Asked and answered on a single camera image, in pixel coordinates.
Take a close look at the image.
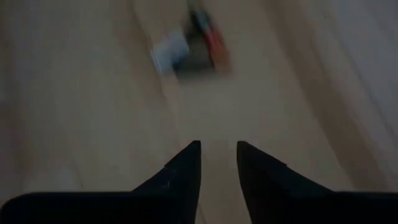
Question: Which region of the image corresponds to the red black AA battery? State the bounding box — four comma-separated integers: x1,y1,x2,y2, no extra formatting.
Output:
198,9,233,74

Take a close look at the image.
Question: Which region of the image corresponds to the silver black AA battery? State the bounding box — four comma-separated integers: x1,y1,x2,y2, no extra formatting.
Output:
149,29,191,75

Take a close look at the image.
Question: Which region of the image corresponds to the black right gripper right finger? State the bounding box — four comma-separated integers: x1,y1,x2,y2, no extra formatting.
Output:
236,141,398,224

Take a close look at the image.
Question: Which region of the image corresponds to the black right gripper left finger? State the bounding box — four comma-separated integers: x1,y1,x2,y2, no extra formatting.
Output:
0,140,201,224

